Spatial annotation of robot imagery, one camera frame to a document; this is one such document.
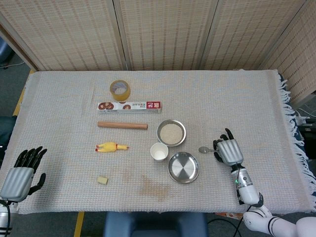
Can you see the stainless steel plate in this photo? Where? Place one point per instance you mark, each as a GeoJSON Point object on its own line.
{"type": "Point", "coordinates": [183, 168]}

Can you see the white red cling film box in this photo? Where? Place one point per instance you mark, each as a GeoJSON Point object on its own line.
{"type": "Point", "coordinates": [133, 108]}

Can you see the blue robot base seat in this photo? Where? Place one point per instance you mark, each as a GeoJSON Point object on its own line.
{"type": "Point", "coordinates": [153, 225]}

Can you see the clear yellowish packing tape roll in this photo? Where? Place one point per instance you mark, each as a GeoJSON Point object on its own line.
{"type": "Point", "coordinates": [121, 96]}

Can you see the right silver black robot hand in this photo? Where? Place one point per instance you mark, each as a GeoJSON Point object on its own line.
{"type": "Point", "coordinates": [229, 151]}

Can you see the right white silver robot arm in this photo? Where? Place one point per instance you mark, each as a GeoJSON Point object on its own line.
{"type": "Point", "coordinates": [248, 190]}

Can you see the beige waffle weave tablecloth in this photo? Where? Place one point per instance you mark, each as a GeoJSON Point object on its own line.
{"type": "Point", "coordinates": [74, 123]}

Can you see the white paper cup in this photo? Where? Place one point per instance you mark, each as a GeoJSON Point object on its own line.
{"type": "Point", "coordinates": [159, 152]}

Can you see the pale yellow sponge block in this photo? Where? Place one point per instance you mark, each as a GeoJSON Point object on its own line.
{"type": "Point", "coordinates": [102, 180]}

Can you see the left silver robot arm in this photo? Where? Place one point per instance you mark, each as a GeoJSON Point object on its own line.
{"type": "Point", "coordinates": [3, 218]}

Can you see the black box on floor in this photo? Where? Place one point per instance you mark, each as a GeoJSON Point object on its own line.
{"type": "Point", "coordinates": [308, 135]}

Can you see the stainless steel bowl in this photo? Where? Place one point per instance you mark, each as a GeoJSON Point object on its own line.
{"type": "Point", "coordinates": [183, 138]}

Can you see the metal spoon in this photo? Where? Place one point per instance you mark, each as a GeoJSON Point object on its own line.
{"type": "Point", "coordinates": [204, 149]}

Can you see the woven bamboo folding screen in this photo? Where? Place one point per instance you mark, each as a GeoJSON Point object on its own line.
{"type": "Point", "coordinates": [168, 32]}

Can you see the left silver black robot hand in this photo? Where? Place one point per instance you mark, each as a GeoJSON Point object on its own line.
{"type": "Point", "coordinates": [18, 181]}

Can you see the yellow rubber chicken toy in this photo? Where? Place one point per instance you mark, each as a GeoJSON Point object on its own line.
{"type": "Point", "coordinates": [108, 147]}

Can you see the wooden rolling pin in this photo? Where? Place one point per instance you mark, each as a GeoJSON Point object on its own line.
{"type": "Point", "coordinates": [121, 125]}

